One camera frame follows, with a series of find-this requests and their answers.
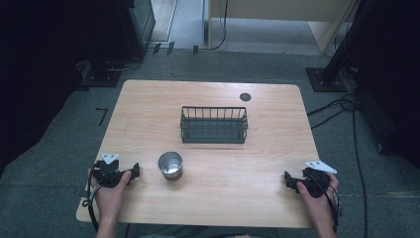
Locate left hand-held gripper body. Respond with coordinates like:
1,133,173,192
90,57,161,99
90,152,134,189

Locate black stand base plate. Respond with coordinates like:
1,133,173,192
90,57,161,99
76,59,141,89

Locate black wire basket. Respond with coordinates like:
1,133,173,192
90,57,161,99
179,105,250,145

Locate light wooden panel furniture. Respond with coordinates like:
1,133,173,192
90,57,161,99
207,0,361,56

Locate black floor cables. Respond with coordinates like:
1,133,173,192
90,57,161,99
306,65,369,238

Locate person's right hand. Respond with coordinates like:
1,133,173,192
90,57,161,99
295,172,341,217

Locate thin black hanging cable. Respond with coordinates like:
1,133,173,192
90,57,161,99
208,0,230,52

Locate silver metal cup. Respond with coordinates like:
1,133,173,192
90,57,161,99
157,151,184,181

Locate black cabinet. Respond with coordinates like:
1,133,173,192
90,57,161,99
113,0,157,61

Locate person's left hand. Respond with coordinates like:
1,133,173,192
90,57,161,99
88,169,133,214

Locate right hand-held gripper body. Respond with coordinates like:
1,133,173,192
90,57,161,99
294,160,339,199

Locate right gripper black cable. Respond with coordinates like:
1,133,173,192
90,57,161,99
310,178,342,234

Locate black stand base with pole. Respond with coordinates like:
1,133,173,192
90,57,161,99
305,0,380,93

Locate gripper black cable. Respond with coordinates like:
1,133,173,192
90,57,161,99
85,161,101,233
310,178,342,234

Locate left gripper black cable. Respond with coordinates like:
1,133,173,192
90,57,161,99
85,161,101,233

